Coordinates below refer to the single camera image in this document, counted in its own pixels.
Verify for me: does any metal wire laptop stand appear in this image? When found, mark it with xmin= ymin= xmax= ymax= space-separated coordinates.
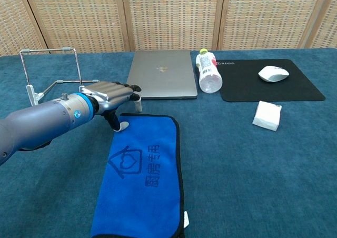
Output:
xmin=19 ymin=46 xmax=101 ymax=107

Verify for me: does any silver closed laptop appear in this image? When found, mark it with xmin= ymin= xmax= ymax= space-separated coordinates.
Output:
xmin=126 ymin=49 xmax=199 ymax=101

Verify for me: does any black mouse pad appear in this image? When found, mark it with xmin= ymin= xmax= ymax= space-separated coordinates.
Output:
xmin=216 ymin=58 xmax=326 ymax=103

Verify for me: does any grey and blue microfiber cloth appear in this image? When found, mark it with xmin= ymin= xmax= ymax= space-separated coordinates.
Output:
xmin=90 ymin=113 xmax=190 ymax=238

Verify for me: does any blue carpet table cover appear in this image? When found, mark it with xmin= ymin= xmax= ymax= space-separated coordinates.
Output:
xmin=0 ymin=47 xmax=337 ymax=238

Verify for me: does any white tissue pack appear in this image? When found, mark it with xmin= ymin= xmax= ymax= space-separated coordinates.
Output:
xmin=252 ymin=100 xmax=283 ymax=132

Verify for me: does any clear plastic bottle yellow cap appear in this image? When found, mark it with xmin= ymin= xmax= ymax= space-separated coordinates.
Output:
xmin=195 ymin=48 xmax=223 ymax=94

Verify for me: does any woven wooden folding screen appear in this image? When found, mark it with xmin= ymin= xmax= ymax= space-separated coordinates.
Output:
xmin=0 ymin=0 xmax=337 ymax=56

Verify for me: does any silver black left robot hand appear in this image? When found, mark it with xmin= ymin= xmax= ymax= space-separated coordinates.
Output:
xmin=78 ymin=81 xmax=143 ymax=132

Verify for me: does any white computer mouse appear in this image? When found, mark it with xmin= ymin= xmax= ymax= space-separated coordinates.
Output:
xmin=257 ymin=65 xmax=290 ymax=83

